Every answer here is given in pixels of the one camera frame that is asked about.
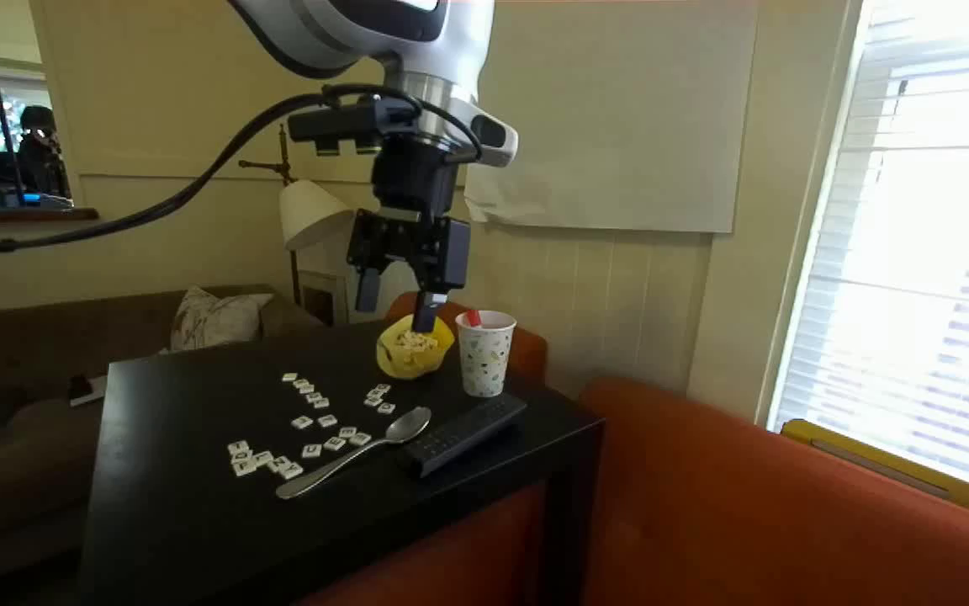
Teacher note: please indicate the orange sofa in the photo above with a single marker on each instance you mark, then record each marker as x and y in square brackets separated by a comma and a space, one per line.
[789, 516]

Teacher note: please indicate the yellow wooden window sill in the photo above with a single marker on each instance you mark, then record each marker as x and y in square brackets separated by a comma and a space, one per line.
[901, 470]

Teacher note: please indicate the black side table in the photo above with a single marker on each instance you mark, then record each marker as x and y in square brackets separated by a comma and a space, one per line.
[14, 339]

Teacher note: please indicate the silver metal spoon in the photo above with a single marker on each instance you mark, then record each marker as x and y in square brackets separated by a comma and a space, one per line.
[407, 424]

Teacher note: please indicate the black remote control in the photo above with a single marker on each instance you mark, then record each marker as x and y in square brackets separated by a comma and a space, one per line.
[462, 432]

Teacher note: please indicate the small grey device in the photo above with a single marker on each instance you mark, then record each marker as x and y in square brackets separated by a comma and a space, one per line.
[85, 392]

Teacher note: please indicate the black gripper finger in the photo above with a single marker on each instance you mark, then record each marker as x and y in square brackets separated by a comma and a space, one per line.
[429, 311]
[368, 290]

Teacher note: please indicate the small red object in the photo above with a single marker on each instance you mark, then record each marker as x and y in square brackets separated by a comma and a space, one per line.
[472, 320]

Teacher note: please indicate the dark standing figure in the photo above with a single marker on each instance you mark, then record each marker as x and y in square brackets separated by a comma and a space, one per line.
[38, 151]

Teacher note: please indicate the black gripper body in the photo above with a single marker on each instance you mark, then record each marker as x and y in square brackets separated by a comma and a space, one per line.
[413, 181]

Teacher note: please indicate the brown round cushion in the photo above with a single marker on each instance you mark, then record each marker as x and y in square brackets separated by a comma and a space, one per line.
[14, 460]

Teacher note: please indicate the white dotted paper cup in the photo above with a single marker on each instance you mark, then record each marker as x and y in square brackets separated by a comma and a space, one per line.
[485, 358]

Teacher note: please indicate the beige patterned pillow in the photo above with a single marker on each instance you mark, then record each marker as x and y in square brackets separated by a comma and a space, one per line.
[210, 320]

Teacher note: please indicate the white window blinds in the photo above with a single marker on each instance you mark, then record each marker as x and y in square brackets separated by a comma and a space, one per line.
[932, 281]

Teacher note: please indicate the white furniture piece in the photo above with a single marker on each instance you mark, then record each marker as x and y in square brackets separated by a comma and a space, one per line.
[326, 293]

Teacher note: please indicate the white paper wall sheet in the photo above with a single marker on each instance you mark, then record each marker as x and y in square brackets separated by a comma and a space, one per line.
[619, 111]

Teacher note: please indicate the yellow plush toy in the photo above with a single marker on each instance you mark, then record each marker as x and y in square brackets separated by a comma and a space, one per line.
[405, 356]

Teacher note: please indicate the brown wooden ledge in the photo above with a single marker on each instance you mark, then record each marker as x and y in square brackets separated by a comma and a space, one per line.
[18, 214]

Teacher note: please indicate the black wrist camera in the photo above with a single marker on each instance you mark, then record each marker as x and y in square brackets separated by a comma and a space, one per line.
[344, 122]

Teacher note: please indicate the white letter tile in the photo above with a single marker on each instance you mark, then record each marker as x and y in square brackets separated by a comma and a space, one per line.
[333, 442]
[289, 379]
[372, 398]
[316, 398]
[386, 407]
[238, 444]
[311, 449]
[289, 474]
[347, 432]
[362, 438]
[260, 460]
[377, 387]
[303, 385]
[245, 460]
[245, 470]
[282, 463]
[326, 420]
[300, 423]

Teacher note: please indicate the white shade floor lamp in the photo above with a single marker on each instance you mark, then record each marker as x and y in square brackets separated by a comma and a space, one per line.
[311, 209]

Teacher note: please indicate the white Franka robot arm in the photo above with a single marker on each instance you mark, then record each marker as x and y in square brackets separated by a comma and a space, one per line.
[439, 55]

